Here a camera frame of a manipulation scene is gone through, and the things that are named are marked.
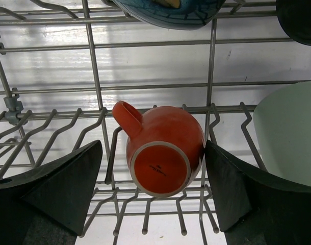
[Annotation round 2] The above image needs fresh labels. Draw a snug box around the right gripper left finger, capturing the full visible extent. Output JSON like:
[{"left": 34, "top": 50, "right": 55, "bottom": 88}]
[{"left": 0, "top": 140, "right": 102, "bottom": 244}]

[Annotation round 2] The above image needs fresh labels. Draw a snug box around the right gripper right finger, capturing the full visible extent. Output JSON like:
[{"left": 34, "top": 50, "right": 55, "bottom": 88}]
[{"left": 205, "top": 141, "right": 311, "bottom": 244}]

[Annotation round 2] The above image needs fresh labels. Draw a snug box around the mint green cup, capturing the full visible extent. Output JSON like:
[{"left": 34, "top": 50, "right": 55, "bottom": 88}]
[{"left": 253, "top": 81, "right": 311, "bottom": 186}]

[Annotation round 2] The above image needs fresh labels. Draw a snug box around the small orange cup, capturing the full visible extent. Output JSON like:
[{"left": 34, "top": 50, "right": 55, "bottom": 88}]
[{"left": 112, "top": 101, "right": 205, "bottom": 198}]

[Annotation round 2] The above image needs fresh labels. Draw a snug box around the black ceramic mug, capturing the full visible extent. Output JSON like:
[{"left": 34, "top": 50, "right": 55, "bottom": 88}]
[{"left": 276, "top": 0, "right": 311, "bottom": 46}]

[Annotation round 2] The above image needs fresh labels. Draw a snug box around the blue patterned bowl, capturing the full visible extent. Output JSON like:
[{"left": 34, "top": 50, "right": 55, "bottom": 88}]
[{"left": 114, "top": 0, "right": 225, "bottom": 30}]

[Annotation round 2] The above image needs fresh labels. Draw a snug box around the grey wire dish rack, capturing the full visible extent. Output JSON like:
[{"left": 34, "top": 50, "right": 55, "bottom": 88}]
[{"left": 0, "top": 1, "right": 311, "bottom": 244}]

